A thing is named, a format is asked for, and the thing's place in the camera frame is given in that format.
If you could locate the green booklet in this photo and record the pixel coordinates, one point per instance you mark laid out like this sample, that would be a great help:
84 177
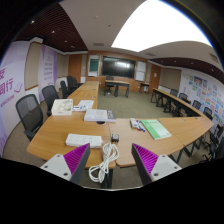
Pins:
156 129

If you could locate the open white cardboard box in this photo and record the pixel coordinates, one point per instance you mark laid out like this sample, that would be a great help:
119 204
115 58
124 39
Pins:
62 107

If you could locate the brown wooden door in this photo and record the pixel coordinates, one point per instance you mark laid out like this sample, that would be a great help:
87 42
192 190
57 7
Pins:
154 78
75 68

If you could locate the row of black office chairs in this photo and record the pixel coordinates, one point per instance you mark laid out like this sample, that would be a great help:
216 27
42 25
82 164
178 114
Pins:
208 113
70 85

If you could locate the large bright ceiling light panel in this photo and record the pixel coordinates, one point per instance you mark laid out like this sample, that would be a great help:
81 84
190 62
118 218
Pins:
160 25

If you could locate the colourful wall posters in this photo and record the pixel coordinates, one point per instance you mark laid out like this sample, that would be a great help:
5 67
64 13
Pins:
206 95

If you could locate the purple banner with large characters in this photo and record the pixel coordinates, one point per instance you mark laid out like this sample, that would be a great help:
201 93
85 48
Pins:
11 90

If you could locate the large black wall screen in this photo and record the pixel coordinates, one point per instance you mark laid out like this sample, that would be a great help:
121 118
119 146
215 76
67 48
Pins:
118 66

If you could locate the white whiteboard eraser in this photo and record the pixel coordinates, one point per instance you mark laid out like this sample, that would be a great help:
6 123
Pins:
134 123

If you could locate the black swivel desk chair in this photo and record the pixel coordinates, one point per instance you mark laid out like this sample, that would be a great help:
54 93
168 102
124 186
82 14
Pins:
109 83

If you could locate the small blue and white box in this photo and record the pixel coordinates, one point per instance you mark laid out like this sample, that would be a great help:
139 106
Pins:
79 108

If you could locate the white printed paper sheet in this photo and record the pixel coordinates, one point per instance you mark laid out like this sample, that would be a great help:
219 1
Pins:
86 104

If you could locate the small wooden side table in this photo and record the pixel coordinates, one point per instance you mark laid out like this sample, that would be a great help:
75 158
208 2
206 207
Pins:
144 85

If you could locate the thick white book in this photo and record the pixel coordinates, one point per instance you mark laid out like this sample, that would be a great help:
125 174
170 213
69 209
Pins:
95 115

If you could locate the round dark table grommet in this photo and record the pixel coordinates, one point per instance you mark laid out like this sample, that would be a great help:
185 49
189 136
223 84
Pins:
101 122

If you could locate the black mesh office chair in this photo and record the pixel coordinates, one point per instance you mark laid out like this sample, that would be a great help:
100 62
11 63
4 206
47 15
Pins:
29 113
50 96

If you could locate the green and white wall board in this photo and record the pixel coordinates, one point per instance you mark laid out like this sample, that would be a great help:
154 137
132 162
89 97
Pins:
94 65

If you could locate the blue marker pen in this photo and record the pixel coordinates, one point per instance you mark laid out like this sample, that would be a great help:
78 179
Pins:
141 126

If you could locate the red marker pen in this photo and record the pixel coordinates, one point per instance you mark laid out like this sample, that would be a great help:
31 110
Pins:
138 127

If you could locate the dark-legged wooden desk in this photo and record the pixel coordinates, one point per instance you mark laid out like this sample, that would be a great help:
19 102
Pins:
117 83

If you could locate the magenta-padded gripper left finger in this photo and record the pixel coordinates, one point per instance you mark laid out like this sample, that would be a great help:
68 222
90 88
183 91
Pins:
66 165

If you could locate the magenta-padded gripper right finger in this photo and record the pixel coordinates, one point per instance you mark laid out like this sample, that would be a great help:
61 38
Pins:
153 166

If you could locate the purple and white wall banner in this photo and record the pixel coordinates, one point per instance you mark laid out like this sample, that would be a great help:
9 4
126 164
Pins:
47 70

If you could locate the long wooden table row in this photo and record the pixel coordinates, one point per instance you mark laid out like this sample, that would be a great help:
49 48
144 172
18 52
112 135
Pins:
176 101

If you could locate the white power strip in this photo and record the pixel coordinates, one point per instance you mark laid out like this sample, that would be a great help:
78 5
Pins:
83 140

